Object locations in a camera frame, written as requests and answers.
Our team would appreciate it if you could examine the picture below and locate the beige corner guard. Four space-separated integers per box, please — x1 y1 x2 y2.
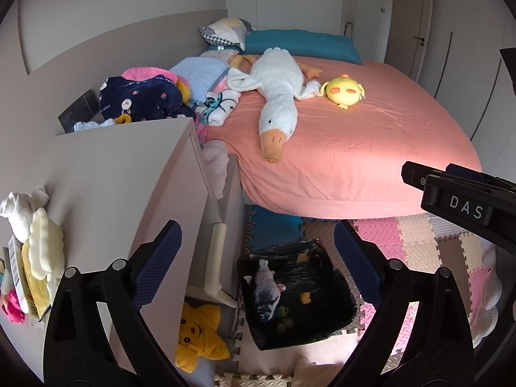
203 223 239 309

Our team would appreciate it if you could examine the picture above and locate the bin with black bag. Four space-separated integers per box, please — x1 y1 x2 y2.
236 239 359 351

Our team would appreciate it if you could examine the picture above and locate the teal pillow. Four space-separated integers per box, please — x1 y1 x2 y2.
207 29 362 65

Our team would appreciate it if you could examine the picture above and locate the white cardboard box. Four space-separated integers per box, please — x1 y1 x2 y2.
7 235 54 324

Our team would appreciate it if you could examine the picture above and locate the grey checked patchwork pillow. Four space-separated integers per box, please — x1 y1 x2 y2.
200 18 257 51

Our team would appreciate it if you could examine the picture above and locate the yellow star plush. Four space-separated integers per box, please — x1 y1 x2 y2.
174 303 231 374

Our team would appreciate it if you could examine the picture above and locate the bed with pink sheet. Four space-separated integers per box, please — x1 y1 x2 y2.
197 54 483 220

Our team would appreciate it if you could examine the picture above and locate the cream fluffy cloth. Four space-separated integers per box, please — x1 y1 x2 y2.
21 208 66 293

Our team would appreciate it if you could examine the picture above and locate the light blue small cloth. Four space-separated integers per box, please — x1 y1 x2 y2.
74 118 116 133

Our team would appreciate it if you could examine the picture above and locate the pink toy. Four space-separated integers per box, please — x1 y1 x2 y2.
0 289 26 324

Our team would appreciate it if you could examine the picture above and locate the white plush toy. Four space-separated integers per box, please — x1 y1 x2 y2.
469 246 504 347

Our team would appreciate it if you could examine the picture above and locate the white crumpled cloth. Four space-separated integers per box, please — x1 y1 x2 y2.
0 185 50 243

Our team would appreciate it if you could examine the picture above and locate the pink cloth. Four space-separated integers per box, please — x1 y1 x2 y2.
121 66 179 84

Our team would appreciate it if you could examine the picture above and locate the white door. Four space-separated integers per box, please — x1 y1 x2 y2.
407 0 454 98

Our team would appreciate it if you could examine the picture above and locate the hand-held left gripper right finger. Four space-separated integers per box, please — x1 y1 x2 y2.
328 220 476 387

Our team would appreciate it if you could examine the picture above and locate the white fluffy cloth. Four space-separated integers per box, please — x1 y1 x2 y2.
201 140 230 201

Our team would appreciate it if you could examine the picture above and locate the black box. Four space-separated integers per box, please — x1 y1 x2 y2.
58 91 101 134

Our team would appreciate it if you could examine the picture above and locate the navy rabbit print blanket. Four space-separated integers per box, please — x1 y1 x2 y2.
99 74 196 124

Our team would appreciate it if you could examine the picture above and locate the white cabinet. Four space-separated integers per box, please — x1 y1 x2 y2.
0 117 211 380

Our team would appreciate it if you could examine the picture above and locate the grey fish plush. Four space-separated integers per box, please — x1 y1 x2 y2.
243 259 287 323

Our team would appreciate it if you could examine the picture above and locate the light blue knitted blanket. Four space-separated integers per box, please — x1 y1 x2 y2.
169 56 229 104

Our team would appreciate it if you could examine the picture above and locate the white printed cloth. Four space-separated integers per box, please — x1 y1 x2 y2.
197 89 242 128

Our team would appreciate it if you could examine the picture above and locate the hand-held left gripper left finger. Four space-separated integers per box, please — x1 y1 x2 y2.
44 220 190 387

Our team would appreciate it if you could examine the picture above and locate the coloured foam floor mat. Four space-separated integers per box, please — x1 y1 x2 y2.
213 205 505 387

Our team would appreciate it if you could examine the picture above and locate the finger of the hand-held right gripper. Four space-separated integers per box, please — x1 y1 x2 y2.
402 161 516 194
421 174 494 226

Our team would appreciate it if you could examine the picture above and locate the yellow chick plush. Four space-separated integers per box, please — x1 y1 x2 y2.
320 74 366 111

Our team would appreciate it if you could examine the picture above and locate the white goose plush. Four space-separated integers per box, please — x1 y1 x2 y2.
227 47 323 164

